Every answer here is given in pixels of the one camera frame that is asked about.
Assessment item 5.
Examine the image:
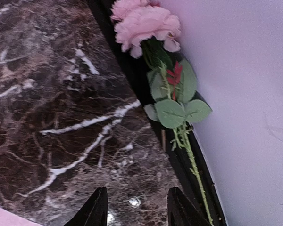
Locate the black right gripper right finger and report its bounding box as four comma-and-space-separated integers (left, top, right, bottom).
167, 187, 210, 226

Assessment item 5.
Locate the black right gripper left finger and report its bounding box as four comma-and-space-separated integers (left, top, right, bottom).
64, 187, 108, 226

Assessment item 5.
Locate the purple and pink wrapping paper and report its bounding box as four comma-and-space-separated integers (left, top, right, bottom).
0, 208, 39, 226

